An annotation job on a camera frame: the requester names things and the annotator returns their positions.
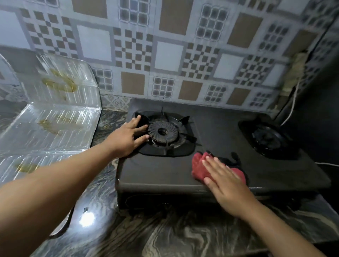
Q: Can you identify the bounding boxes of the person's left hand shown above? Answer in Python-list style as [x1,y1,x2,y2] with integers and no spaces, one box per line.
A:
[105,115,150,159]

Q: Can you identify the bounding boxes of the person's right hand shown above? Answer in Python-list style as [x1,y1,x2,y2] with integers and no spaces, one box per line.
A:
[202,156,259,217]

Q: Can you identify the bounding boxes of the red cleaning cloth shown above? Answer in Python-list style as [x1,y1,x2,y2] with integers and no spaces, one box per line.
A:
[191,151,247,186]

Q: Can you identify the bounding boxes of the person's right forearm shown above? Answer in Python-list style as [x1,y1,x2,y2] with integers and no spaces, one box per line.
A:
[238,198,327,257]

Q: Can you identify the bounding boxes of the person's left forearm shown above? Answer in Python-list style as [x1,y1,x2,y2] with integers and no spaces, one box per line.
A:
[0,142,117,257]

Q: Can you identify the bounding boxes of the round black burner head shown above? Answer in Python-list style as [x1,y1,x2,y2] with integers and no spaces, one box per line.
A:
[252,127,283,152]
[148,120,180,146]

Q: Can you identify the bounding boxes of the black pan support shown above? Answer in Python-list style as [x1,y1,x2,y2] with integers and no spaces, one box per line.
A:
[238,116,301,161]
[134,107,198,157]

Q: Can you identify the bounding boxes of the black gas stove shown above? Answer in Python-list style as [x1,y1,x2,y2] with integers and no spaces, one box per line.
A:
[116,98,331,210]

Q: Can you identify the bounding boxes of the foil splash guard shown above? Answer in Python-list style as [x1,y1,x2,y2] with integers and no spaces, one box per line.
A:
[0,52,103,237]

